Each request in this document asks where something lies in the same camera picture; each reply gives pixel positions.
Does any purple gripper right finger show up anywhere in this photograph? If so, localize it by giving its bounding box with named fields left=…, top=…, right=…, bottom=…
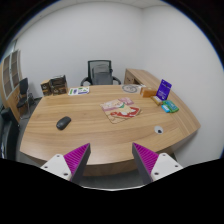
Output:
left=131, top=142, right=184, bottom=185

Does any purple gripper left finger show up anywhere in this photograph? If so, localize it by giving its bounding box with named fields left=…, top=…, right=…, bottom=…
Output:
left=40, top=142, right=92, bottom=185

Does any black computer mouse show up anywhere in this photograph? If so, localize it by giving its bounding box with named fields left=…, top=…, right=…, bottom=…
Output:
left=56, top=116, right=71, bottom=130

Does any wooden office desk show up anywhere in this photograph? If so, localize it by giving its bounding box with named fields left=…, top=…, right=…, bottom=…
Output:
left=20, top=85, right=200, bottom=176

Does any blue small packet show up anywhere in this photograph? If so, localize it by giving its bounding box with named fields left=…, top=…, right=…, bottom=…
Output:
left=161, top=105, right=170, bottom=113

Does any green teal packet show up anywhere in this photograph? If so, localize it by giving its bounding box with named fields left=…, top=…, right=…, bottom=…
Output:
left=166, top=100, right=179, bottom=113

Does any yellow green small box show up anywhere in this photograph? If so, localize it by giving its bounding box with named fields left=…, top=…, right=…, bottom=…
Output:
left=151, top=96, right=162, bottom=106

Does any orange wooden box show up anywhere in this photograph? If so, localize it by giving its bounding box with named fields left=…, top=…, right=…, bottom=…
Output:
left=140, top=87, right=157, bottom=98

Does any white green leaflet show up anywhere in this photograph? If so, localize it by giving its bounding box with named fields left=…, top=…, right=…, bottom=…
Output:
left=68, top=87, right=89, bottom=96

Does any round patterned coaster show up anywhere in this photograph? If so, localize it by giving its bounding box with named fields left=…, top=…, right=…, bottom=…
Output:
left=122, top=84, right=139, bottom=93

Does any black chair at left edge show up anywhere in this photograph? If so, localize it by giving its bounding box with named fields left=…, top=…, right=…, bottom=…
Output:
left=0, top=108, right=19, bottom=161

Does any brown box large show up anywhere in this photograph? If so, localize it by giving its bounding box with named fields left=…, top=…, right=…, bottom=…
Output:
left=50, top=75, right=67, bottom=95

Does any black visitor chair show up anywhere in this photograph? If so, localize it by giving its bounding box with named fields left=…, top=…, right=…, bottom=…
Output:
left=16, top=78, right=35, bottom=111

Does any brown box small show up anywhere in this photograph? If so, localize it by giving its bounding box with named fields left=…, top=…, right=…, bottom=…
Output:
left=41, top=80, right=52, bottom=96

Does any wooden side cabinet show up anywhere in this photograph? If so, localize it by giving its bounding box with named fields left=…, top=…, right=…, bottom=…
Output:
left=124, top=69, right=160, bottom=88

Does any black mesh office chair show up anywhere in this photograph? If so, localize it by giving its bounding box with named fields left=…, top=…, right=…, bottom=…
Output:
left=80, top=60, right=121, bottom=86

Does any wooden glass-door bookcase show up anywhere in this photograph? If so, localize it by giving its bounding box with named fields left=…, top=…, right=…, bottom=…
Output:
left=0, top=50, right=22, bottom=121

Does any grey desk cable grommet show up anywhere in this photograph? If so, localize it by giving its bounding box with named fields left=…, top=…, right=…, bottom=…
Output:
left=154, top=126, right=164, bottom=134

